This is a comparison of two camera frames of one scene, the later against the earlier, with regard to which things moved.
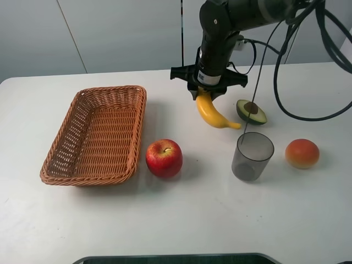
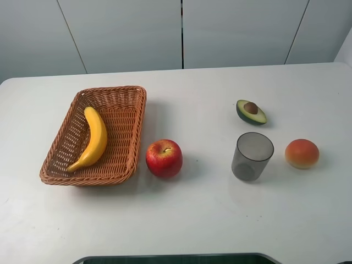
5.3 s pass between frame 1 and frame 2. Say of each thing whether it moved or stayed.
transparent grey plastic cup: stayed
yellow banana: moved
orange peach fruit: stayed
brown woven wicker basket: stayed
